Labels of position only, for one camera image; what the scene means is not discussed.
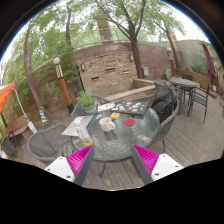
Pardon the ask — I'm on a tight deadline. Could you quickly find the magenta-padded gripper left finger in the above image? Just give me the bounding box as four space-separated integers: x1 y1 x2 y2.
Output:
44 144 96 187

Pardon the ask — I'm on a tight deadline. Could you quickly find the orange canopy with white pole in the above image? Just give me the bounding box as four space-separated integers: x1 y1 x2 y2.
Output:
0 82 38 135

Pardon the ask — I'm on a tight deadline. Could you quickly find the blue yellow striped cone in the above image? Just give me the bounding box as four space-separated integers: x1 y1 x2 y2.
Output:
38 106 52 127

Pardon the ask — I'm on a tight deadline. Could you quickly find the silver laptop with stickers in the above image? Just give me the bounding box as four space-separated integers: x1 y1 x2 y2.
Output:
61 115 95 138

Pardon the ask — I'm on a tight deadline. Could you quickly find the leaning slender tree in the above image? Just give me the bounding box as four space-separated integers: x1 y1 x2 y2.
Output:
1 6 78 126

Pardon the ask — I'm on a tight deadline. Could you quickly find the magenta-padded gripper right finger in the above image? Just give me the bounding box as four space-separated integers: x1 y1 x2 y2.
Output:
130 143 185 186

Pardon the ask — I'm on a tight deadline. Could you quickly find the round dark patio table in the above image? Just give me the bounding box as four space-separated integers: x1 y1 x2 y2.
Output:
168 77 198 116

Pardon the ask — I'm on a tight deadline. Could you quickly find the black jacket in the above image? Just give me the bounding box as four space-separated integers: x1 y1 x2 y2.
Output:
150 83 178 124

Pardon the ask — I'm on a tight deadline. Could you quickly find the wooden lamp post white globe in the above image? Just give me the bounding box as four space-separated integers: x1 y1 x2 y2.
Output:
52 57 75 114
166 46 177 78

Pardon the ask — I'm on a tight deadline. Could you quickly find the black metal patio chair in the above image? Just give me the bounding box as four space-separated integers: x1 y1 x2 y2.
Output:
187 83 212 124

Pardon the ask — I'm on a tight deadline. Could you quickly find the dark laptop with stickers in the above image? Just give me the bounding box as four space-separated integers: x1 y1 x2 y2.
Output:
110 100 150 117

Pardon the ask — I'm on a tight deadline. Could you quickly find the tall tree dark trunk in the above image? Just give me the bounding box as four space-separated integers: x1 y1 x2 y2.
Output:
93 0 188 80

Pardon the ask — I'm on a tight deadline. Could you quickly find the flat round red coaster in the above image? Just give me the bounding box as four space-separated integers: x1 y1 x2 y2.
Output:
123 118 137 127

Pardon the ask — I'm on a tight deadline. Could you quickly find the white printed magazine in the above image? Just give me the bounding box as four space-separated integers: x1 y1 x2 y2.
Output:
97 102 116 113

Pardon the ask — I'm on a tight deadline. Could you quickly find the closed maroon patio umbrella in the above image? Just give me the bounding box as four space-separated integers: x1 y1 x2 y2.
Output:
200 41 217 91

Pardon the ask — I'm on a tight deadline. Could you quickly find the white ceramic mug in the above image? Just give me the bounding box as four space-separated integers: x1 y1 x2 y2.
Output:
98 117 117 133

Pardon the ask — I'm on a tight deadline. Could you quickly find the green plant in teal pot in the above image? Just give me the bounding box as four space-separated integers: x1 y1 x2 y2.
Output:
75 89 98 116

